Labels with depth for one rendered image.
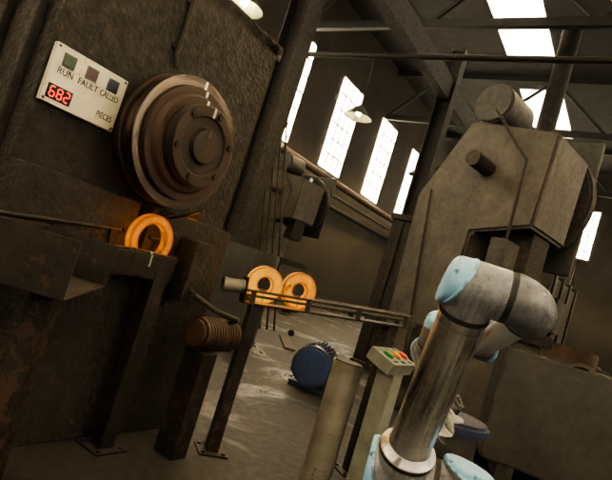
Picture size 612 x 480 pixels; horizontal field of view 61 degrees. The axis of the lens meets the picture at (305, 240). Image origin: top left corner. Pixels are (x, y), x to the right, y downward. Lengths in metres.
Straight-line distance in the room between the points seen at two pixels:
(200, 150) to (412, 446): 1.14
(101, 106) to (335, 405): 1.35
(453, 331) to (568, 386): 2.10
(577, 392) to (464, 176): 1.85
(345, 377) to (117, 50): 1.41
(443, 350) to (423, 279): 3.01
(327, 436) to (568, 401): 1.60
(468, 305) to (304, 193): 8.74
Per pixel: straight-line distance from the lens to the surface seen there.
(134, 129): 1.78
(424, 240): 4.32
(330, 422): 2.10
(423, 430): 1.39
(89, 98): 1.85
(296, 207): 9.73
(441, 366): 1.27
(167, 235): 1.95
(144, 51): 1.99
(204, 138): 1.85
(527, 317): 1.20
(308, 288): 2.23
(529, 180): 4.07
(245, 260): 4.53
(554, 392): 3.28
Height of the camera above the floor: 0.80
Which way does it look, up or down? 4 degrees up
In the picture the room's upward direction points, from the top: 17 degrees clockwise
